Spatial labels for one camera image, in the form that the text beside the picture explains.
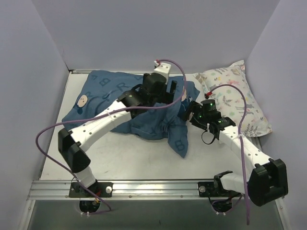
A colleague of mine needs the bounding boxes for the blue letter print pillowcase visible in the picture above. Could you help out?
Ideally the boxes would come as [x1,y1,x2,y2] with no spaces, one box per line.
[61,69,201,159]

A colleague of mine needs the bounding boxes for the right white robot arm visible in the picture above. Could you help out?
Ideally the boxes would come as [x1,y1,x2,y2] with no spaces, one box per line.
[182,99,288,207]

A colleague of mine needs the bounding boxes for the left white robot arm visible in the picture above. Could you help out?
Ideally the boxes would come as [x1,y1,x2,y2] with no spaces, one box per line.
[58,73,177,197]

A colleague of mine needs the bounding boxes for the white floral deer pillow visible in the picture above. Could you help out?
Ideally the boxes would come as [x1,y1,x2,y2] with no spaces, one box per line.
[193,60,272,137]

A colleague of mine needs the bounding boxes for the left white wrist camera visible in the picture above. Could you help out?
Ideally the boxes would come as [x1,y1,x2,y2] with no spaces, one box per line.
[153,60,171,78]

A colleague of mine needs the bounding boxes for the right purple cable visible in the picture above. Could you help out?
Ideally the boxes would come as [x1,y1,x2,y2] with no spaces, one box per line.
[205,84,251,226]

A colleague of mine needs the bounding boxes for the purple cable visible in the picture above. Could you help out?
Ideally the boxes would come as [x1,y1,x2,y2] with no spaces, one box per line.
[35,58,187,214]
[205,84,251,226]

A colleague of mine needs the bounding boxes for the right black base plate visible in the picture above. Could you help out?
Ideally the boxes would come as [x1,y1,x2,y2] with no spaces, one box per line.
[198,181,231,197]

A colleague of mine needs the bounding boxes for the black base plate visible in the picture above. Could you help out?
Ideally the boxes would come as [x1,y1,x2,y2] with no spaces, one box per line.
[68,182,113,198]
[198,181,231,197]

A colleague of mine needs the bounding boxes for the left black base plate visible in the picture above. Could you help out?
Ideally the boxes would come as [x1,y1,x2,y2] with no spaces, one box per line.
[68,182,113,198]

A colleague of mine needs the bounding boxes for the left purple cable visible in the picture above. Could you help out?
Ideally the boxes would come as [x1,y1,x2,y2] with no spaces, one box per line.
[35,58,187,214]

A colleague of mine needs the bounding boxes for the aluminium front rail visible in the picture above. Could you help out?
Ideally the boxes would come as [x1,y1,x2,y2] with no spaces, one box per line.
[28,180,246,201]

